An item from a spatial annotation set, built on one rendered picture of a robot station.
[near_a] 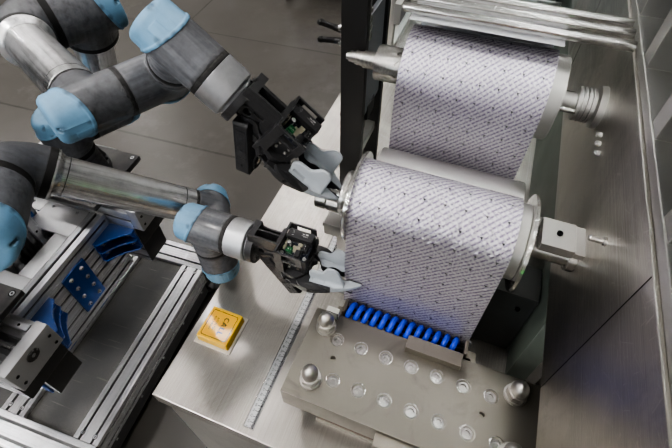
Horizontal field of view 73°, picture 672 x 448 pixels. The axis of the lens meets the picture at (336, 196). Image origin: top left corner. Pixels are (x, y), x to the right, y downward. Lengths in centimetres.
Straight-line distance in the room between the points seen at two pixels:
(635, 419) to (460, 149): 51
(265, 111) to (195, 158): 209
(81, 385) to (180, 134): 155
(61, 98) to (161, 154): 210
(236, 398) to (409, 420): 34
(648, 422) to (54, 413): 171
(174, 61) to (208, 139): 217
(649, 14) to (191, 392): 101
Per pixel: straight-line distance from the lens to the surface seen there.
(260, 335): 99
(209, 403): 96
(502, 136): 81
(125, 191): 96
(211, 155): 270
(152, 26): 64
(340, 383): 81
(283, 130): 61
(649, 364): 47
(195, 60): 63
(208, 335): 99
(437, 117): 81
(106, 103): 71
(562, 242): 69
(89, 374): 189
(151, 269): 202
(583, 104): 83
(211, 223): 85
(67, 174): 94
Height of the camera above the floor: 179
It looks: 49 degrees down
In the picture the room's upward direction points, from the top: straight up
